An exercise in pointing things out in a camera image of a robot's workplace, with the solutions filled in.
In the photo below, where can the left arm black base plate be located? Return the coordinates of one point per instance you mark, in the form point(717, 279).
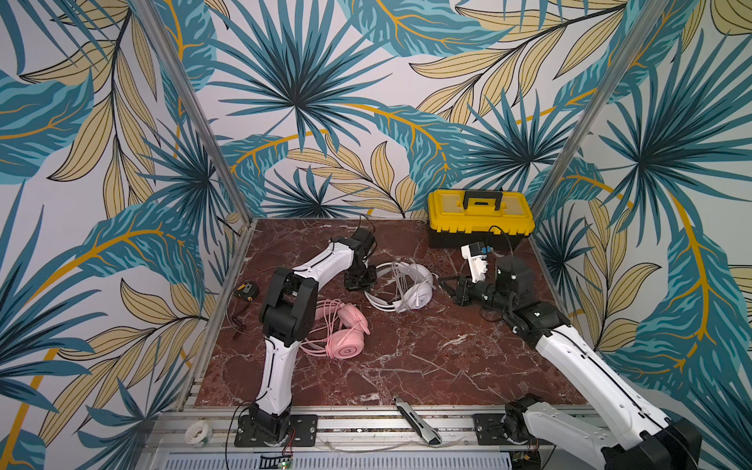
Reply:
point(298, 430)

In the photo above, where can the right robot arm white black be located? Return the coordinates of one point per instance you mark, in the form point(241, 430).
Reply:
point(636, 434)

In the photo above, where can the black yellow tape measure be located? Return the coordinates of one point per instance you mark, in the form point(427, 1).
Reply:
point(247, 291)

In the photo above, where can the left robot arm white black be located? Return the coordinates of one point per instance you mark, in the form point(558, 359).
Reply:
point(294, 318)

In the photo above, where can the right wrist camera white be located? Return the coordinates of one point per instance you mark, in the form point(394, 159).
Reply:
point(476, 254)

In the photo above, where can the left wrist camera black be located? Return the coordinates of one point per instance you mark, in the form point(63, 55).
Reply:
point(363, 242)

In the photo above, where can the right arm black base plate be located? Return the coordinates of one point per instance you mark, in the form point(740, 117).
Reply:
point(520, 429)

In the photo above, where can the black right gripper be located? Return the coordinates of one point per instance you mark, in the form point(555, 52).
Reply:
point(465, 288)

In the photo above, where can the pink headphones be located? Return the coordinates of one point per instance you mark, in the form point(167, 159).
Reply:
point(342, 335)

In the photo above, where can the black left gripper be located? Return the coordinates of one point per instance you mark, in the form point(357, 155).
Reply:
point(358, 276)

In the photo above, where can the white grey headphones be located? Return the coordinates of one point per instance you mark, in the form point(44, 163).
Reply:
point(415, 287)

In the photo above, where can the aluminium front rail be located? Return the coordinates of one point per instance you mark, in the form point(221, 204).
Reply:
point(349, 438)

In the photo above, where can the yellow black toolbox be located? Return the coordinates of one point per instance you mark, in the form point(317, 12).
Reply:
point(461, 217)

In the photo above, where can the grey utility knife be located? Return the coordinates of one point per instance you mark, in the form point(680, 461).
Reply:
point(426, 432)

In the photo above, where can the white tape roll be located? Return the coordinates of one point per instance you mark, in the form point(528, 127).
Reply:
point(198, 434)

